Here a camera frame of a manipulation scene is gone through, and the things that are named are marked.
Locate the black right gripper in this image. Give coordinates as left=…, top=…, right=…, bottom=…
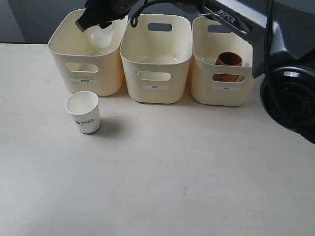
left=75, top=0, right=138, bottom=32

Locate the clear plastic bottle white cap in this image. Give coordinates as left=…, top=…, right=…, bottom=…
left=87, top=22, right=115, bottom=48

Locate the white paper cup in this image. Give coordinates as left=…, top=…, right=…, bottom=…
left=65, top=91, right=101, bottom=134

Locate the brown wooden cup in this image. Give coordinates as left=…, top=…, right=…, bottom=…
left=213, top=52, right=243, bottom=82

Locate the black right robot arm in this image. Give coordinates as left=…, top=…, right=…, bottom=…
left=172, top=0, right=315, bottom=143

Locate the left cream plastic bin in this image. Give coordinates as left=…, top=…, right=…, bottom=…
left=48, top=9, right=128, bottom=96

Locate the cream plastic bin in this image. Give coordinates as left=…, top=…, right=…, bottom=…
left=191, top=17, right=258, bottom=106
left=120, top=14, right=192, bottom=104
left=48, top=9, right=128, bottom=96

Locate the middle cream plastic bin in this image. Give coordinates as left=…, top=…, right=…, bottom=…
left=120, top=14, right=192, bottom=104

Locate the right cream plastic bin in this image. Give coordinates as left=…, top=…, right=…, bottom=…
left=191, top=17, right=258, bottom=106

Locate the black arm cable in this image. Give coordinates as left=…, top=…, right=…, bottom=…
left=129, top=0, right=315, bottom=133

